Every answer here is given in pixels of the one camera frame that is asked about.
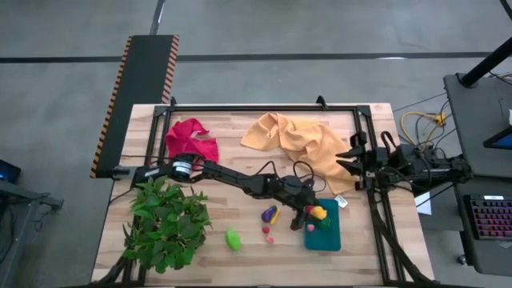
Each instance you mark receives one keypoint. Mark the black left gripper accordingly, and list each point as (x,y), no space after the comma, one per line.
(298,192)

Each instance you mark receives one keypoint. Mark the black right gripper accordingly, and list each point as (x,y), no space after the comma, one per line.
(376,164)

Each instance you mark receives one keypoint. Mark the yellow pepper toy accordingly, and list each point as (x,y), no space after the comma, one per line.
(318,213)

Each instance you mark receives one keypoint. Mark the small yellow produce toy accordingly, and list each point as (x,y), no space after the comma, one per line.
(275,217)

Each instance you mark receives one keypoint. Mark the purple eggplant toy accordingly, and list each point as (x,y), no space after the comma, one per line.
(268,214)

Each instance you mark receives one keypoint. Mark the pink round produce toy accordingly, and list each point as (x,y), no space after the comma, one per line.
(310,228)

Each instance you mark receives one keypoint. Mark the dark green pepper toy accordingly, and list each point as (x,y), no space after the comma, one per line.
(325,223)

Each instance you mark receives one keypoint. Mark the pink-red berry toy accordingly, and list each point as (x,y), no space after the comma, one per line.
(270,239)

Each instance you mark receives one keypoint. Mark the light green produce toy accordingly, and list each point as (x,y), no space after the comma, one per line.
(233,240)

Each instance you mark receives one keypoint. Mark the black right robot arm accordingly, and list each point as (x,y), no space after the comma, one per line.
(436,172)

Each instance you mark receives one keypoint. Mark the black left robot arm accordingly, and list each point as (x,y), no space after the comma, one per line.
(232,178)

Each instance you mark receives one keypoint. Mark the blue plastic tupperware container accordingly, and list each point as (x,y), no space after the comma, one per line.
(326,242)

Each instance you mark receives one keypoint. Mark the white fabric tag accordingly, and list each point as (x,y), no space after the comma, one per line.
(341,201)

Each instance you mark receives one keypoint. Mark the yellow waffle towel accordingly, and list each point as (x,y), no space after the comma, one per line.
(304,140)

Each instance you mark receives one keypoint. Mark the black clamp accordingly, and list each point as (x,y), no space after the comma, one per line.
(173,101)
(322,102)

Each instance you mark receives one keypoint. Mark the white paper sheet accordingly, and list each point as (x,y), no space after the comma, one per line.
(424,206)

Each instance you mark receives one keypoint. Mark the red cloth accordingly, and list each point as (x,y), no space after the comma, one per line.
(188,140)

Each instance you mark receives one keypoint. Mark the grey desk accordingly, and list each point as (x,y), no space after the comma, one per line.
(476,132)
(492,256)

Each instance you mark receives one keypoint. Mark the green artificial plant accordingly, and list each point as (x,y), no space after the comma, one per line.
(168,224)

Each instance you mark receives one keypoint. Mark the tablet with blue screen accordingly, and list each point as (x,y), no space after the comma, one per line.
(502,141)

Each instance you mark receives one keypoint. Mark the backlit keyboard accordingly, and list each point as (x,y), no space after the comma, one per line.
(492,218)

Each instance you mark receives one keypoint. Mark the black diagonal pole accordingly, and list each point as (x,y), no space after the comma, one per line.
(484,64)

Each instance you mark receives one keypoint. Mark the hazard-striped black floor mat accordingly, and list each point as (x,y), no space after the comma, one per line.
(140,88)

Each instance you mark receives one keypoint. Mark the grey metal stand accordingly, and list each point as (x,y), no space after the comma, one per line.
(24,196)

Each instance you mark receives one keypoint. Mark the blue-lit device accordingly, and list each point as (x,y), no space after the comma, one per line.
(9,172)

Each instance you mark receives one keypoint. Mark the black aluminium table frame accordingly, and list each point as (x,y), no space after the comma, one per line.
(260,108)

